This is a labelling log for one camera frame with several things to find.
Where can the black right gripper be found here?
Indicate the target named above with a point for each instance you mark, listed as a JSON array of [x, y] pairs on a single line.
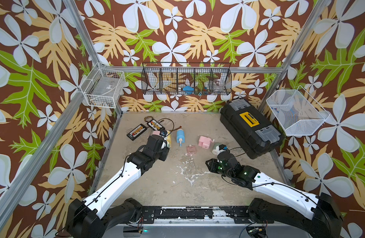
[[210, 166]]

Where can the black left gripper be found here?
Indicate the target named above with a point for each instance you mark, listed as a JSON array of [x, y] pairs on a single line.
[[164, 153]]

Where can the yellow pencil sharpener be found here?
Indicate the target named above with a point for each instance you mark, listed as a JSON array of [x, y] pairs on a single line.
[[168, 139]]

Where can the green pencil sharpener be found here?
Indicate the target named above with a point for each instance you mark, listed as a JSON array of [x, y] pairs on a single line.
[[214, 148]]

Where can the blue pencil sharpener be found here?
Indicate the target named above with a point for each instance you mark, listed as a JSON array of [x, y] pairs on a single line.
[[180, 137]]

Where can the clear pink tray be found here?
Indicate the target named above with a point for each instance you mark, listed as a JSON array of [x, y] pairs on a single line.
[[191, 150]]

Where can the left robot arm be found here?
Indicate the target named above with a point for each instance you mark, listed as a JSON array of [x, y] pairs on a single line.
[[93, 216]]

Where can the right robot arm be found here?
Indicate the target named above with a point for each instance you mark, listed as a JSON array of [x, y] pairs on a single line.
[[318, 215]]

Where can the black charging board right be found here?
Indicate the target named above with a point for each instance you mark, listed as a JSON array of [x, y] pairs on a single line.
[[155, 125]]

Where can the black charging board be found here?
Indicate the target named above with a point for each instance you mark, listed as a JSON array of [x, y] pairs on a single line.
[[155, 125], [136, 132]]

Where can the black charging board left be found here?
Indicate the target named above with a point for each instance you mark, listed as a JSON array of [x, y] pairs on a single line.
[[136, 132]]

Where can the black yellow-latch toolbox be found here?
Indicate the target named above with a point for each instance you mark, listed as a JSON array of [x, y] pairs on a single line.
[[250, 128]]

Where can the white mesh basket right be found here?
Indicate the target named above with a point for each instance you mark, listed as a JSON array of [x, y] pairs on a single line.
[[297, 111]]

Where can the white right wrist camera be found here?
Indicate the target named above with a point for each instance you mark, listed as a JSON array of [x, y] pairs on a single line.
[[221, 148]]

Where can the black wire basket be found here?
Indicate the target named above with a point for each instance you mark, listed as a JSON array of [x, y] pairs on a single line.
[[184, 78]]

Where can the white wire basket left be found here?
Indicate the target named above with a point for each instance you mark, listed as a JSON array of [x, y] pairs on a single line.
[[103, 86]]

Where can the aluminium frame post right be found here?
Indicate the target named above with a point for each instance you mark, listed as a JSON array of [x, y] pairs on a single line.
[[303, 35]]

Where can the aluminium frame post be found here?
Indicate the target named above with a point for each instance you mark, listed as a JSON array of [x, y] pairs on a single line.
[[77, 99], [303, 35]]

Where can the aluminium frame post left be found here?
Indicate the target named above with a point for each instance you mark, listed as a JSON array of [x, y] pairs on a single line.
[[77, 99]]

